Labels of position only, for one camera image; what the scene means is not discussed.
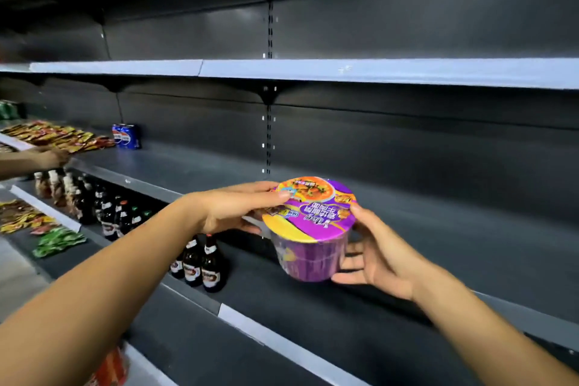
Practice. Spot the person's left hand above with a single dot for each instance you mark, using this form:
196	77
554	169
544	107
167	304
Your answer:
230	209

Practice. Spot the person's right hand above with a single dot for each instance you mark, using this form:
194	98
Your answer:
389	263

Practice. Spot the purple cup noodle bowl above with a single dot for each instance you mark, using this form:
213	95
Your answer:
312	223

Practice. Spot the dark metal store shelving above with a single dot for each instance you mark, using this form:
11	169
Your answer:
407	150

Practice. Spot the person's right forearm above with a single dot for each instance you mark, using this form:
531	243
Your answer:
475	336

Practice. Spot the another person's forearm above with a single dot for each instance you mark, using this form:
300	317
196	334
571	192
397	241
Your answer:
18	166

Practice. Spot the person's left forearm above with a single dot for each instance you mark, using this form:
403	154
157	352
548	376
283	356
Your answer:
90	299

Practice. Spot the row of dark glass bottles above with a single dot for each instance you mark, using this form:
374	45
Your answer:
210	268

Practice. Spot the blue soda can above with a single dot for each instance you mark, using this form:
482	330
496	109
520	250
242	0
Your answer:
132	137
117	136

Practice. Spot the pile of green snack packets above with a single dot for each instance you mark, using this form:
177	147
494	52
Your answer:
59	242

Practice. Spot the row of light sauce bottles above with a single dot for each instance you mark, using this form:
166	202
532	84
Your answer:
54	186

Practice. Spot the pile of red yellow packets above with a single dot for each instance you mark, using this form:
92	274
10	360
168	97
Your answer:
54	134

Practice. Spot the pile of yellow snack packets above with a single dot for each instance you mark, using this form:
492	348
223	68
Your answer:
22	216

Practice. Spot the group of green cans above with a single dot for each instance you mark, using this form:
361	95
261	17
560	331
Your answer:
10	110

